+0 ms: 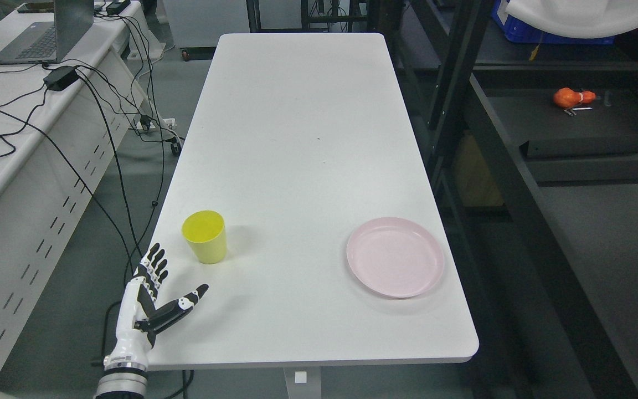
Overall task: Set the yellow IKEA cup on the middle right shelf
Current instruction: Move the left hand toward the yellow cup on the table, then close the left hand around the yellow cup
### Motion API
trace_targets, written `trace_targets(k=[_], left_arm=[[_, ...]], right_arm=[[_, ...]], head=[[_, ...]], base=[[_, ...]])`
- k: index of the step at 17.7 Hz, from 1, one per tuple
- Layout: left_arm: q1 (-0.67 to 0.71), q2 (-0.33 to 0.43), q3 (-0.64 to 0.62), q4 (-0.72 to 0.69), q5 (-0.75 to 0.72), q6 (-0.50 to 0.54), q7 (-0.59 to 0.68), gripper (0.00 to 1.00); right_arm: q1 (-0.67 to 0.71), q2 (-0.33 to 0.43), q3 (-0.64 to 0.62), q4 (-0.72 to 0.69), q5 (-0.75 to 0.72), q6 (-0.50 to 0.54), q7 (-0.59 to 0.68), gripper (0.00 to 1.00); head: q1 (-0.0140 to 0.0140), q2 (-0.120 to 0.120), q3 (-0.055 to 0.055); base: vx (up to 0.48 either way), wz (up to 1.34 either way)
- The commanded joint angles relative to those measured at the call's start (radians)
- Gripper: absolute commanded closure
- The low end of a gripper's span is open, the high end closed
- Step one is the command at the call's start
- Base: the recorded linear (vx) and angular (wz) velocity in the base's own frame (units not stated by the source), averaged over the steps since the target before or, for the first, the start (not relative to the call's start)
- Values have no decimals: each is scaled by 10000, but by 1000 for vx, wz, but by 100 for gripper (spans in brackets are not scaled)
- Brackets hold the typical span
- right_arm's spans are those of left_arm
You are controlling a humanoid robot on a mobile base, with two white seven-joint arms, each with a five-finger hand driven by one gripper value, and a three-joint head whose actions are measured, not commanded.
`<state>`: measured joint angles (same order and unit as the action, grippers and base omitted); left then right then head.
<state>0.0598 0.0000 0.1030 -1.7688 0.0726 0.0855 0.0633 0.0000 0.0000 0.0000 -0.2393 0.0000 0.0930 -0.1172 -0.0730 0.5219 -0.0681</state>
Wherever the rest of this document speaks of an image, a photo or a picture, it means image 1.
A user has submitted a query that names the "black metal shelf rack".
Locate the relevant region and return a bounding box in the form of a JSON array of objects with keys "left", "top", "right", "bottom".
[{"left": 397, "top": 1, "right": 638, "bottom": 398}]

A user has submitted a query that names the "white table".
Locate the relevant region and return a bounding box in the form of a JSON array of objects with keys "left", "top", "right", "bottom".
[{"left": 149, "top": 33, "right": 479, "bottom": 379}]

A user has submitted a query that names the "white power strip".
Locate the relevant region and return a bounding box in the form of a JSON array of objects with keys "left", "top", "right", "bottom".
[{"left": 133, "top": 118, "right": 177, "bottom": 133}]

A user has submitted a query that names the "black power adapter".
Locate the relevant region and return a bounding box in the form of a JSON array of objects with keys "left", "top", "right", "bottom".
[{"left": 43, "top": 65, "right": 80, "bottom": 93}]

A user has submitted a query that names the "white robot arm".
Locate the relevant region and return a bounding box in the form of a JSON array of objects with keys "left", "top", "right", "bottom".
[{"left": 94, "top": 367, "right": 148, "bottom": 398}]

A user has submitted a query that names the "orange toy object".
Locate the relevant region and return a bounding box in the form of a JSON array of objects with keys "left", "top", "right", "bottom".
[{"left": 552, "top": 88, "right": 596, "bottom": 109}]

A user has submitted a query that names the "white side desk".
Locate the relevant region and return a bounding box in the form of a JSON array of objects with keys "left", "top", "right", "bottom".
[{"left": 0, "top": 12, "right": 147, "bottom": 372}]

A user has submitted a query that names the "grey laptop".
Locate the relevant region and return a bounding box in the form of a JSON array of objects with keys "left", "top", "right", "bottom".
[{"left": 0, "top": 1, "right": 94, "bottom": 65}]

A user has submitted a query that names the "black cable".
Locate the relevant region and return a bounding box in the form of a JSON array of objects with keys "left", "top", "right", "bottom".
[{"left": 42, "top": 61, "right": 159, "bottom": 278}]

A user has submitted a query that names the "yellow plastic cup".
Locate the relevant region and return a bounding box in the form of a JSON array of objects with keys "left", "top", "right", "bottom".
[{"left": 181, "top": 210, "right": 228, "bottom": 264}]

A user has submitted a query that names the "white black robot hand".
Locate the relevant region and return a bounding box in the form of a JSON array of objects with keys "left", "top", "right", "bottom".
[{"left": 103, "top": 243, "right": 209, "bottom": 371}]

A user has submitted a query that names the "pink plastic plate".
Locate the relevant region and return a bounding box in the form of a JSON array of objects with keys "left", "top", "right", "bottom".
[{"left": 346, "top": 217, "right": 445, "bottom": 300}]

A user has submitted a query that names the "blue plastic crate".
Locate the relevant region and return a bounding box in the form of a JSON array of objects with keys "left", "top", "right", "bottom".
[{"left": 491, "top": 0, "right": 614, "bottom": 45}]

